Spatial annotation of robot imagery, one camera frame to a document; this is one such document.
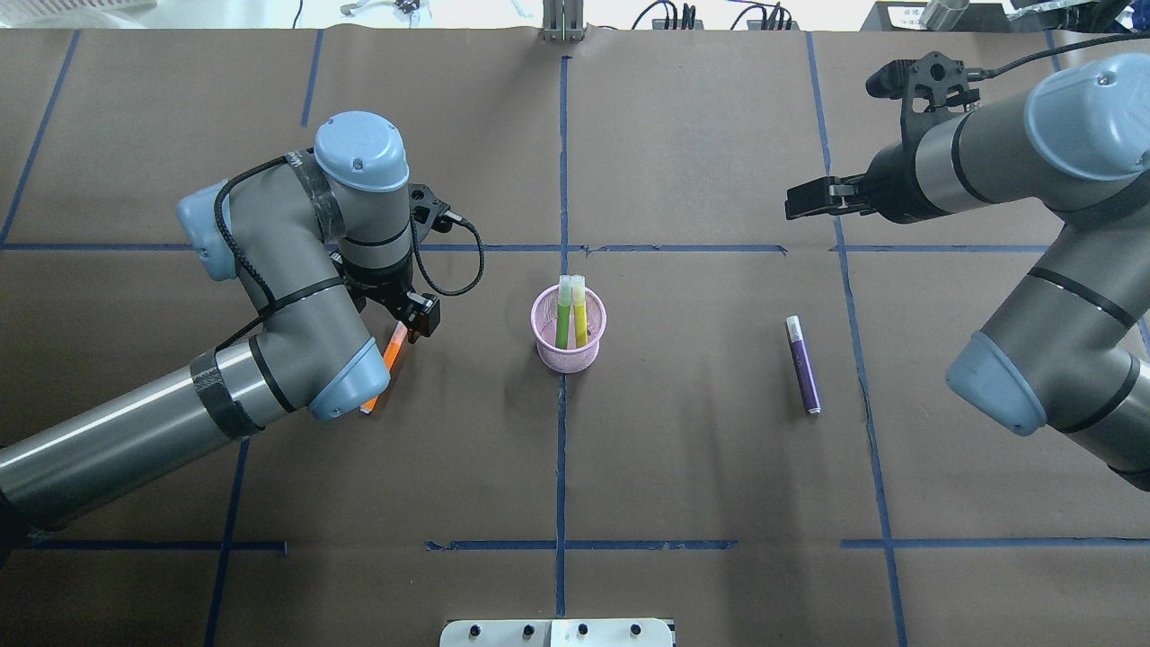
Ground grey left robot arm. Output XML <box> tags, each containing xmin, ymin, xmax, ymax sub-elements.
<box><xmin>1</xmin><ymin>111</ymin><xmax>449</xmax><ymax>545</ymax></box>

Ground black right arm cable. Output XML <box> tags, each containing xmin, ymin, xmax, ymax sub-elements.
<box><xmin>967</xmin><ymin>32</ymin><xmax>1150</xmax><ymax>82</ymax></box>

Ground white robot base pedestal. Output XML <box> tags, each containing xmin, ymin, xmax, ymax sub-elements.
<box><xmin>439</xmin><ymin>617</ymin><xmax>677</xmax><ymax>646</ymax></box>

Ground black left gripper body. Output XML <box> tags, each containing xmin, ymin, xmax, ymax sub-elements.
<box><xmin>330</xmin><ymin>183</ymin><xmax>449</xmax><ymax>323</ymax></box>

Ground yellow highlighter pen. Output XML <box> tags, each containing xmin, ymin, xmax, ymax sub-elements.
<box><xmin>572</xmin><ymin>274</ymin><xmax>590</xmax><ymax>348</ymax></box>

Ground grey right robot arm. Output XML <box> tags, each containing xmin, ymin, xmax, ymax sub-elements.
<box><xmin>784</xmin><ymin>52</ymin><xmax>1149</xmax><ymax>491</ymax></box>

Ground green highlighter pen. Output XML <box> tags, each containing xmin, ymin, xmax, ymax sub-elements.
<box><xmin>554</xmin><ymin>274</ymin><xmax>572</xmax><ymax>351</ymax></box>

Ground purple highlighter pen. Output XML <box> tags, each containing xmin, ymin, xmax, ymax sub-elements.
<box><xmin>785</xmin><ymin>315</ymin><xmax>822</xmax><ymax>415</ymax></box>

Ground orange highlighter pen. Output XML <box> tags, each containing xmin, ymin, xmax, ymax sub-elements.
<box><xmin>358</xmin><ymin>321</ymin><xmax>408</xmax><ymax>415</ymax></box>

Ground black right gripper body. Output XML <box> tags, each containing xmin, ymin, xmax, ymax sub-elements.
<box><xmin>865</xmin><ymin>52</ymin><xmax>980</xmax><ymax>224</ymax></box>

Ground aluminium frame post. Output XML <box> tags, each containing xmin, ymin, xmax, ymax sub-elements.
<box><xmin>541</xmin><ymin>0</ymin><xmax>587</xmax><ymax>43</ymax></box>

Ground pink mesh pen holder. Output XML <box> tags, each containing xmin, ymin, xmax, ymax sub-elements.
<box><xmin>529</xmin><ymin>284</ymin><xmax>606</xmax><ymax>373</ymax></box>

